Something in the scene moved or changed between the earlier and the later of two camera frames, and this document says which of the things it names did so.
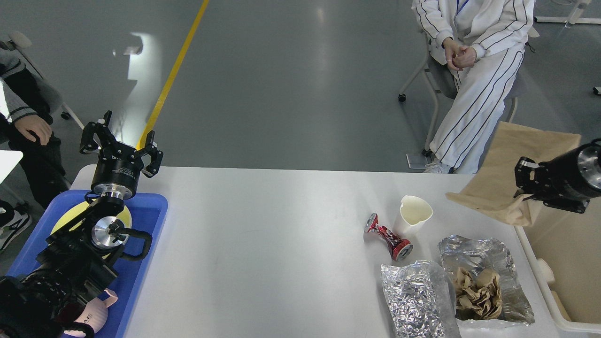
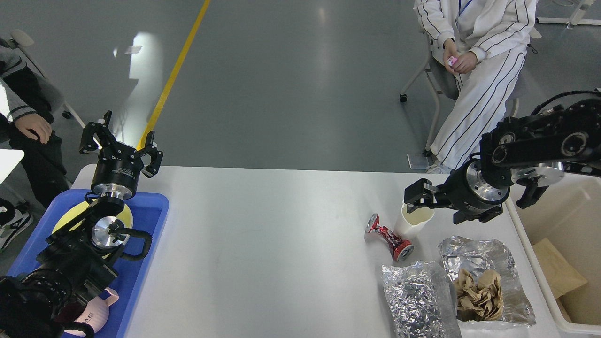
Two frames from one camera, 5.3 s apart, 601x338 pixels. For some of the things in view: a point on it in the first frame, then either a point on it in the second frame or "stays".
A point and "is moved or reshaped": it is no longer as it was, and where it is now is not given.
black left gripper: x=117 y=172 stays
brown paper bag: x=494 y=188 is moved or reshaped
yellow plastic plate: x=126 y=216 stays
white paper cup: x=413 y=212 stays
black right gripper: x=576 y=174 → x=466 y=188
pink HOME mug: x=95 y=314 stays
